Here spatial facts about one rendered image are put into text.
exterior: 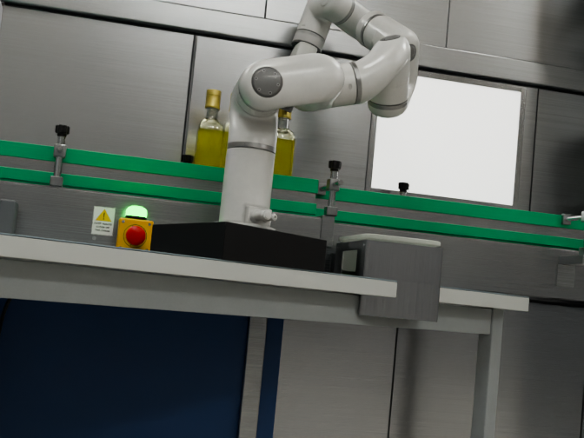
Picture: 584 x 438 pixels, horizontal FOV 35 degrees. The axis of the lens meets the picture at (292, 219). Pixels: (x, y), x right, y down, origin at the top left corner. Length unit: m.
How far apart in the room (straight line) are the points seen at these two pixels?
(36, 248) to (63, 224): 0.54
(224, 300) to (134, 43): 0.89
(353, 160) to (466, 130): 0.33
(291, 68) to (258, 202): 0.26
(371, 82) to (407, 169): 0.63
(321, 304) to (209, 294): 0.27
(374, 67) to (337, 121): 0.56
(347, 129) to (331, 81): 0.67
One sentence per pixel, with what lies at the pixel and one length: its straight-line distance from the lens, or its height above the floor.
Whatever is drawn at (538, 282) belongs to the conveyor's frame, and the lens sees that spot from 2.37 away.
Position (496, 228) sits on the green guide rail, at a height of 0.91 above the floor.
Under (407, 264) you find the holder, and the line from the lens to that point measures 1.94.
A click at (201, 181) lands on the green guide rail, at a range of 2.05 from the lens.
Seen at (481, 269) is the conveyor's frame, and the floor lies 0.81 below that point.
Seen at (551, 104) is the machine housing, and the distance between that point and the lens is 2.68.
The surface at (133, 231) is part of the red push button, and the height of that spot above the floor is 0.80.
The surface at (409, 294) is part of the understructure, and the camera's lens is 1.94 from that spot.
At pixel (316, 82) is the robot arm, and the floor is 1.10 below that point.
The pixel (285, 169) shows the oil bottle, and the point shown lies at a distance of 2.19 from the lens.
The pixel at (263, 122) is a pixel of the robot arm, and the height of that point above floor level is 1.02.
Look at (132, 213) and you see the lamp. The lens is 1.95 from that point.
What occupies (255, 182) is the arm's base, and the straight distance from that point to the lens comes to 1.75.
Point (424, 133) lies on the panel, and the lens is 2.47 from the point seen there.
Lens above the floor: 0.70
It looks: 5 degrees up
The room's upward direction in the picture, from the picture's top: 5 degrees clockwise
